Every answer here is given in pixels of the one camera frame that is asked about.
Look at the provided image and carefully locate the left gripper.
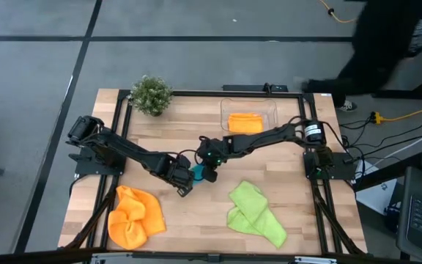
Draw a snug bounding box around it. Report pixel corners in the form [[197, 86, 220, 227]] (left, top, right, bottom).
[[158, 155, 196, 199]]

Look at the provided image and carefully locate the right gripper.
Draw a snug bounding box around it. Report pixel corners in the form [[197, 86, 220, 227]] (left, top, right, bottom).
[[196, 136, 232, 183]]

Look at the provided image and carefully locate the teal microfiber towel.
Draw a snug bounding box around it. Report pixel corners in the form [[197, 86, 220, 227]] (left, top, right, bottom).
[[190, 164, 207, 185]]

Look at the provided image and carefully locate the orange microfiber towel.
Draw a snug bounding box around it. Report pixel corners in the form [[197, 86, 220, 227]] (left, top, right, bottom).
[[227, 112, 264, 134], [107, 185, 167, 251]]

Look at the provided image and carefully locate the clear plastic bin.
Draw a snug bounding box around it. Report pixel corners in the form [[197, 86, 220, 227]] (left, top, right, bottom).
[[220, 98, 278, 133]]

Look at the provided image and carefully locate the green microfiber towel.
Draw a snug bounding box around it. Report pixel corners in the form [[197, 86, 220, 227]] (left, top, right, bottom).
[[226, 180, 288, 249]]

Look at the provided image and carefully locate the small potted green plant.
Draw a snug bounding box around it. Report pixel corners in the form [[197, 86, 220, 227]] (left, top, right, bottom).
[[129, 75, 174, 117]]

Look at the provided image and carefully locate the white cardboard box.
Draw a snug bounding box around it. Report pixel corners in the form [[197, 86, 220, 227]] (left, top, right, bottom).
[[355, 164, 399, 216]]

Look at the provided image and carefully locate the person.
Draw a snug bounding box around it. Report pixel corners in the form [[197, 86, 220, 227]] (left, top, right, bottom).
[[300, 0, 422, 114]]

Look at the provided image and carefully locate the black desk leg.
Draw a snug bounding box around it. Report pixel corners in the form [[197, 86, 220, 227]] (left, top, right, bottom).
[[371, 32, 422, 100]]

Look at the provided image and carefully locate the black aluminium table frame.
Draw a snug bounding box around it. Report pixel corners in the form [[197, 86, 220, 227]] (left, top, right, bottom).
[[59, 87, 368, 257]]

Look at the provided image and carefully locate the silver metal bracket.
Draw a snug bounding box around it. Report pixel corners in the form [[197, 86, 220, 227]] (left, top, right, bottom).
[[89, 252, 134, 264], [294, 255, 338, 264]]

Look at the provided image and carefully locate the black floor cable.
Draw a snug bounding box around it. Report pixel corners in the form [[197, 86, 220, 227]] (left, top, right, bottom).
[[338, 111, 377, 130]]

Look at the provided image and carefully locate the yellow extension cord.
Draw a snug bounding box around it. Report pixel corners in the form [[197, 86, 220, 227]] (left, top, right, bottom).
[[370, 108, 422, 125]]

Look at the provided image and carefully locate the yellow floor cable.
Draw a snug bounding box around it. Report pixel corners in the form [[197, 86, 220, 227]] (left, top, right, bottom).
[[319, 0, 357, 24]]

